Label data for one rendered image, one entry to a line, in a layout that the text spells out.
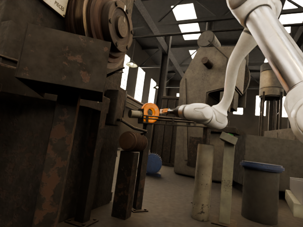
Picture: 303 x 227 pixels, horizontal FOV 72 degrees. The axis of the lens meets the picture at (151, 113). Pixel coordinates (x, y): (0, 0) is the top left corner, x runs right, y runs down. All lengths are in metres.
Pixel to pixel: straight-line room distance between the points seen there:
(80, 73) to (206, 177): 1.21
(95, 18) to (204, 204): 1.33
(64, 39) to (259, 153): 2.67
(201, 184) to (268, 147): 1.58
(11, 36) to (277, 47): 0.98
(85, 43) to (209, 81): 3.36
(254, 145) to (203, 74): 1.63
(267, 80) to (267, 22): 9.04
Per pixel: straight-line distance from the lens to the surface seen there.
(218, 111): 1.27
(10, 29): 1.02
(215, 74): 3.84
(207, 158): 1.56
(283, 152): 3.06
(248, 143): 2.91
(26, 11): 1.16
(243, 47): 1.17
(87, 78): 0.56
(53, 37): 0.60
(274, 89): 9.84
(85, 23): 1.19
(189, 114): 1.19
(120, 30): 1.29
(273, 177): 1.88
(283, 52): 0.86
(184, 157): 3.74
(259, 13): 0.98
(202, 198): 1.59
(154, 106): 1.60
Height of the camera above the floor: 0.47
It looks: 8 degrees up
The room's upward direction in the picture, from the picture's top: 7 degrees clockwise
